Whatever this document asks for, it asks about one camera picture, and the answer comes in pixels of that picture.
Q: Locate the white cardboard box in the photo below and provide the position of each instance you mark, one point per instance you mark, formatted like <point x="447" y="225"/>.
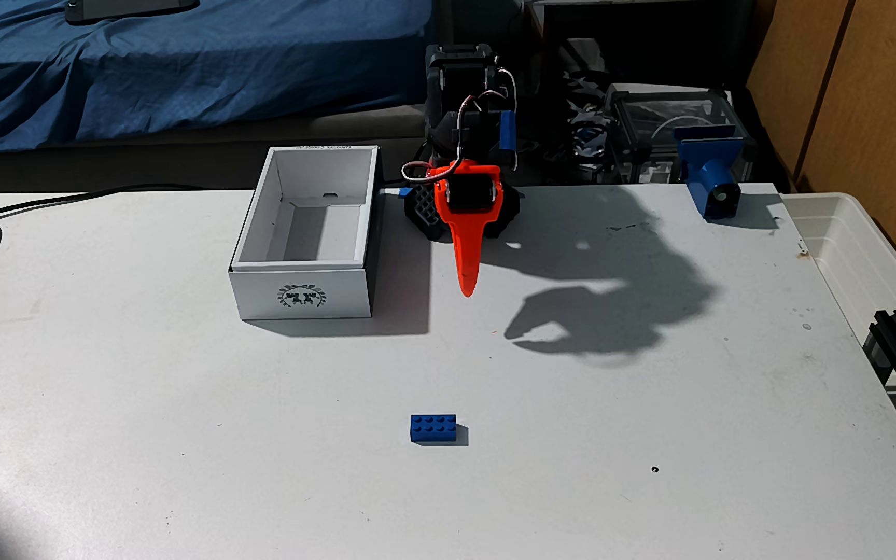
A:
<point x="300" y="295"/>

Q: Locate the blue toy brick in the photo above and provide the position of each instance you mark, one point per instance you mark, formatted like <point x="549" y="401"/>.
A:
<point x="432" y="428"/>

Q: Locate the black white patterned object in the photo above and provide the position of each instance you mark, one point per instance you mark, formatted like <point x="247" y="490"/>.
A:
<point x="588" y="132"/>

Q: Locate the clear plastic case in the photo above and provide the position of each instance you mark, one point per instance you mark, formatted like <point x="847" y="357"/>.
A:
<point x="650" y="117"/>

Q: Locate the blue bed sheet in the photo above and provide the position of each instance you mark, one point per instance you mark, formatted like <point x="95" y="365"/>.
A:
<point x="183" y="70"/>

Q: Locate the white plastic bin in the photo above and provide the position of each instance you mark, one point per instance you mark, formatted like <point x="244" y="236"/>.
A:
<point x="852" y="249"/>

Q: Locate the wooden cabinet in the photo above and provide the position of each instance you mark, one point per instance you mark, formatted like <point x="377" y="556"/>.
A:
<point x="868" y="117"/>

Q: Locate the blue printed clamp mount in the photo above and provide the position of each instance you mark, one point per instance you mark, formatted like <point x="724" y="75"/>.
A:
<point x="708" y="175"/>

